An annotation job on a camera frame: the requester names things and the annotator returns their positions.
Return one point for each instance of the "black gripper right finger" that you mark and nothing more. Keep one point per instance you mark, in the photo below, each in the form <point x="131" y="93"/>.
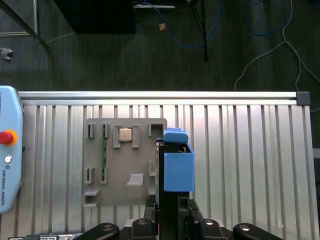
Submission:
<point x="207" y="230"/>

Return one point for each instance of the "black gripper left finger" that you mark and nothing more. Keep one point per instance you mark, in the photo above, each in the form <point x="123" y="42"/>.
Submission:
<point x="150" y="230"/>

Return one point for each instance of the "hard disk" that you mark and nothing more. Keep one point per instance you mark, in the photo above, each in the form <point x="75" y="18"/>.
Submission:
<point x="178" y="172"/>

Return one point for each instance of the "grey parts rack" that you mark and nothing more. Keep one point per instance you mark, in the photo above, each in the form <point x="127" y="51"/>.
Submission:
<point x="120" y="170"/>

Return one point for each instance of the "green RAM stick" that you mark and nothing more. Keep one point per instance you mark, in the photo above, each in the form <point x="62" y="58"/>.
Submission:
<point x="103" y="155"/>

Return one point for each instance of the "silver CPU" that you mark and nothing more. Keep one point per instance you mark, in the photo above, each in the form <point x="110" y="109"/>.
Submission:
<point x="125" y="135"/>

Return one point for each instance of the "grey table corner cap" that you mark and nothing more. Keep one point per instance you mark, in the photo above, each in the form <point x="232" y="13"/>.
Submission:
<point x="303" y="98"/>

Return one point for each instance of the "pale blue teach pendant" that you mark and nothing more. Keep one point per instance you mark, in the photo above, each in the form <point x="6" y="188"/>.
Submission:
<point x="11" y="112"/>

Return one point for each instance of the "black stand leg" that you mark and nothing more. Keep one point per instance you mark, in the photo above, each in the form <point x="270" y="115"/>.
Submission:
<point x="203" y="32"/>

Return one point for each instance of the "brown paper scrap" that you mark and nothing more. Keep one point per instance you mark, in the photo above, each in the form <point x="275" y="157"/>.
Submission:
<point x="161" y="26"/>

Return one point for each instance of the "black cabinet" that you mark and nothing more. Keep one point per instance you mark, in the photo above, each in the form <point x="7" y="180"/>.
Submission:
<point x="100" y="15"/>

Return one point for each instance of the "metal frame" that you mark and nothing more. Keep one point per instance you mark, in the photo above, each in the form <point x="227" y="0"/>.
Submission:
<point x="22" y="21"/>

